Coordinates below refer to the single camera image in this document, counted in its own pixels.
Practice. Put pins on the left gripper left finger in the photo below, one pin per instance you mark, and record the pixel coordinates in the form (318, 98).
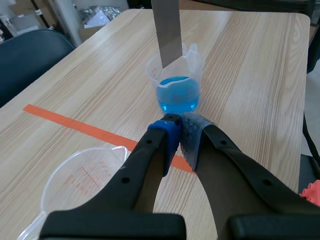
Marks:
(140, 170)

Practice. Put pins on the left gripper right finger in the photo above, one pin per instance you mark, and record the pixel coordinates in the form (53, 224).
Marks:
(225, 175)

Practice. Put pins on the grey metal plate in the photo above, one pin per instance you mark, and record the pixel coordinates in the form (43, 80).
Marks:
(167, 32)

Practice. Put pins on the empty clear plastic beaker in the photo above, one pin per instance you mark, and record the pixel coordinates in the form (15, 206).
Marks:
(75, 172)

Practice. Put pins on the clear beaker with blue liquid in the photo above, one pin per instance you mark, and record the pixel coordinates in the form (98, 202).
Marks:
(177, 96)

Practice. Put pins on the toy brick block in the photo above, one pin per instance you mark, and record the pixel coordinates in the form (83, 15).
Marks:
(312, 193)

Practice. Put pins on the brown cardboard box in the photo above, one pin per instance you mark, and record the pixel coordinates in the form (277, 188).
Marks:
(91, 32)

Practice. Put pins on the dark blue chair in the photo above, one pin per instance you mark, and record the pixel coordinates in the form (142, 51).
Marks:
(25, 62)

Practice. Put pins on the silver plastic bag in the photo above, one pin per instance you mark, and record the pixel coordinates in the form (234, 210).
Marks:
(98, 13)

